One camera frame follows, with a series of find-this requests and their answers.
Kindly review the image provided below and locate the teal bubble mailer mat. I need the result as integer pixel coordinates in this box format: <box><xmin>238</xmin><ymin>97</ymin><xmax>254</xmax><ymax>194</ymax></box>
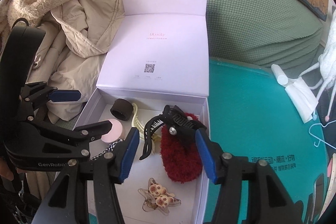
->
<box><xmin>203</xmin><ymin>60</ymin><xmax>329</xmax><ymax>222</ymax></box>

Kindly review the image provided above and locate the beige puffer jacket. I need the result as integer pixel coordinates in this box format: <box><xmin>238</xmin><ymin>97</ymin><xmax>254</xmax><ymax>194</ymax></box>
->
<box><xmin>27</xmin><ymin>0</ymin><xmax>125</xmax><ymax>124</ymax></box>

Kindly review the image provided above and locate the person left hand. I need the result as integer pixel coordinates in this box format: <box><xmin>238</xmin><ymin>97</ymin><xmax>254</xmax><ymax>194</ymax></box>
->
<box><xmin>0</xmin><ymin>158</ymin><xmax>14</xmax><ymax>181</ymax></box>

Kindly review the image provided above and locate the clear star clip with bears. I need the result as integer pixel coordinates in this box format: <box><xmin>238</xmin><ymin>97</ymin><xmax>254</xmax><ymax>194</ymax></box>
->
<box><xmin>138</xmin><ymin>178</ymin><xmax>181</xmax><ymax>216</ymax></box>

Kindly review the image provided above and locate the red fluffy scrunchie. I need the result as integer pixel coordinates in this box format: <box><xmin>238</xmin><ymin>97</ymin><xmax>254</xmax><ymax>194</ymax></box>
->
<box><xmin>160</xmin><ymin>125</ymin><xmax>203</xmax><ymax>184</ymax></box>

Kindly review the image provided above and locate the smartphone in clear case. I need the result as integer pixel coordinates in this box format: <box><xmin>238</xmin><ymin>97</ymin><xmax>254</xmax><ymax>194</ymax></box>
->
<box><xmin>303</xmin><ymin>173</ymin><xmax>325</xmax><ymax>223</ymax></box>

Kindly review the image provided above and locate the white phone stand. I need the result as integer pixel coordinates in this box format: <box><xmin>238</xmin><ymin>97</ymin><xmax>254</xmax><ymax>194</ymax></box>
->
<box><xmin>271</xmin><ymin>12</ymin><xmax>335</xmax><ymax>123</ymax></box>

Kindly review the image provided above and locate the light blue wire hanger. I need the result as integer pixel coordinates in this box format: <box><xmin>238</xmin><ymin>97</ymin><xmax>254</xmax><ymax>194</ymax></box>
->
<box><xmin>308</xmin><ymin>121</ymin><xmax>336</xmax><ymax>150</ymax></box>

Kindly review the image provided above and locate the white open gift box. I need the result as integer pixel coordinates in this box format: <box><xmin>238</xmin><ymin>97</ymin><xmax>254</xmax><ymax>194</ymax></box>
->
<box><xmin>76</xmin><ymin>0</ymin><xmax>209</xmax><ymax>223</ymax></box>

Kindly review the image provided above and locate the black white gingham scrunchie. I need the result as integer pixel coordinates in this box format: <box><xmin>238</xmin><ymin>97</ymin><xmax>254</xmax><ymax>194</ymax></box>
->
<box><xmin>90</xmin><ymin>139</ymin><xmax>123</xmax><ymax>161</ymax></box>

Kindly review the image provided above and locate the pink round compact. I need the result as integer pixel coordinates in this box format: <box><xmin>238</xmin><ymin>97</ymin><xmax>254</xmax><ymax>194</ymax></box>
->
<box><xmin>101</xmin><ymin>119</ymin><xmax>124</xmax><ymax>143</ymax></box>

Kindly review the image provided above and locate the black belt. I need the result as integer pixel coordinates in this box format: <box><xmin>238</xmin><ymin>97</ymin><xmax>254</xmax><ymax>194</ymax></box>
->
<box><xmin>110</xmin><ymin>98</ymin><xmax>133</xmax><ymax>121</ymax></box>

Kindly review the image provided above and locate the cream claw hair clip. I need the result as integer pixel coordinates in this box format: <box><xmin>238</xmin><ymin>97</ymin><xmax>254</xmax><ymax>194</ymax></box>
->
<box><xmin>131</xmin><ymin>103</ymin><xmax>161</xmax><ymax>155</ymax></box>

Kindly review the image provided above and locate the black claw hair clip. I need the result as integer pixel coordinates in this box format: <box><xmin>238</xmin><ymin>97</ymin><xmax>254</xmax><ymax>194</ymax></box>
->
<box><xmin>139</xmin><ymin>105</ymin><xmax>207</xmax><ymax>160</ymax></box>

